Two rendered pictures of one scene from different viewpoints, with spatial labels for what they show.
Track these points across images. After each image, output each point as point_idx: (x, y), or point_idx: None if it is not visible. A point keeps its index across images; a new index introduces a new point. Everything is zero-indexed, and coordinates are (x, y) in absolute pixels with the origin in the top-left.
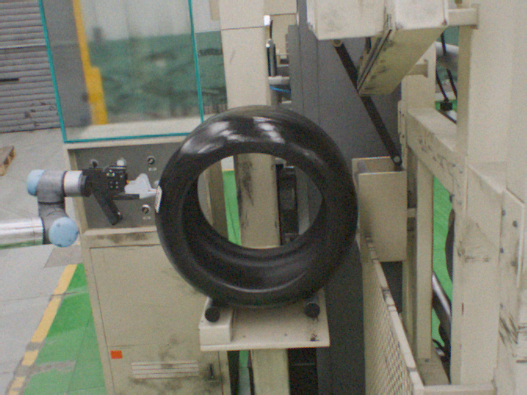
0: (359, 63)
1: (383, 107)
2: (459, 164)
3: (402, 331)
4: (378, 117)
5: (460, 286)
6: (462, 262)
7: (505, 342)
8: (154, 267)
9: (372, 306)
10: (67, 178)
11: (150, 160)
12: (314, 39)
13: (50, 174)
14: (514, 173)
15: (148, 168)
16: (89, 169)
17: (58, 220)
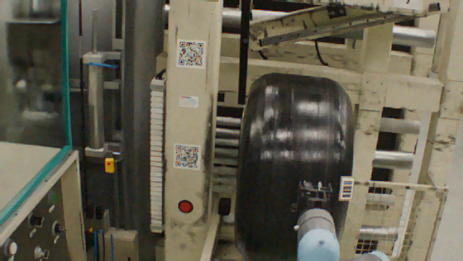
0: (273, 25)
1: (153, 64)
2: (378, 80)
3: (397, 182)
4: (247, 67)
5: (370, 151)
6: (374, 135)
7: (441, 149)
8: None
9: None
10: (331, 220)
11: (43, 217)
12: (140, 6)
13: (330, 228)
14: (457, 72)
15: (30, 234)
16: (326, 198)
17: (381, 256)
